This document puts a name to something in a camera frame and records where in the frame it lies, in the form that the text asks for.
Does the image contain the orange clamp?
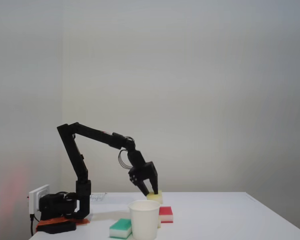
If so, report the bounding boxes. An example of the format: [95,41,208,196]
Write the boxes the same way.
[35,216,90,230]

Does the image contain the black clamp pad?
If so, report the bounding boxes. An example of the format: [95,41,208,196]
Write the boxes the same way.
[36,220,78,235]

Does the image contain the white paper cup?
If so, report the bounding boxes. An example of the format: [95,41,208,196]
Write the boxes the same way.
[127,199,161,240]

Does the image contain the thin arm wires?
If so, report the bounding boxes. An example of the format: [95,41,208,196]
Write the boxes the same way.
[117,148,131,171]

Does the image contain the green and white sponge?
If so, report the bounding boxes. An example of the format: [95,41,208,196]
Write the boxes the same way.
[109,217,133,239]

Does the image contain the printed paper sheet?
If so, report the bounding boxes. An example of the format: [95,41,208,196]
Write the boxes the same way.
[89,192,108,204]

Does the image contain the black power cable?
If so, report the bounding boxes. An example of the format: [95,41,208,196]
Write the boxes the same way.
[29,213,35,237]

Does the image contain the white wall outlet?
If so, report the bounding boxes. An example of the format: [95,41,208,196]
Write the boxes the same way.
[28,184,51,216]

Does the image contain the red and white sponge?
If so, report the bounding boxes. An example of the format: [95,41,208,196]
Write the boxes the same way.
[158,206,174,224]

